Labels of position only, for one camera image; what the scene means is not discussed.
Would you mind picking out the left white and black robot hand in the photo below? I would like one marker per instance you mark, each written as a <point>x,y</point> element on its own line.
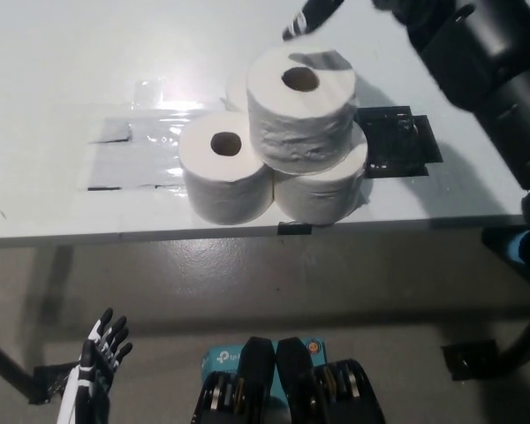
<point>97,355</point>

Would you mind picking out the clear plastic sheet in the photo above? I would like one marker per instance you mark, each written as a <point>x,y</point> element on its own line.
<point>132,165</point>

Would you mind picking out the small black tape piece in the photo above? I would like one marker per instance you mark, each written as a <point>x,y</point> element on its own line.
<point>294,228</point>

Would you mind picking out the black floor tape patch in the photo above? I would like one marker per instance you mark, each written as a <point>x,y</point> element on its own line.
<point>468,358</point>
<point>48,383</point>

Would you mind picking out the black square tape mat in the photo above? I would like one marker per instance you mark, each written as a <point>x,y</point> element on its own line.
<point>393,146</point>

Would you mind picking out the black table leg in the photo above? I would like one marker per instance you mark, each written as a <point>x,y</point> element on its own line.
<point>6,366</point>
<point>527,338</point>

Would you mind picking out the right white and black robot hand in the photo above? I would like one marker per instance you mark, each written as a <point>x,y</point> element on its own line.
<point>311,17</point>

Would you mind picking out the crinkled white toilet paper roll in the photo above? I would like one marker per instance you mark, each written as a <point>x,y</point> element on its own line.
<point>300,128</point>

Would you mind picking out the black and blue object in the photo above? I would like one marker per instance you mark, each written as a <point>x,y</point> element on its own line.
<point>508,247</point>

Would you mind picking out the teal tp-link box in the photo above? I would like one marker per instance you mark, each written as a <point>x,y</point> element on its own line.
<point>218,358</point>

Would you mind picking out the smooth white toilet paper roll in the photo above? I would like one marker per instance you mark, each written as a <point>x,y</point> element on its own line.
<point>223,190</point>
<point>236,93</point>
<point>318,194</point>

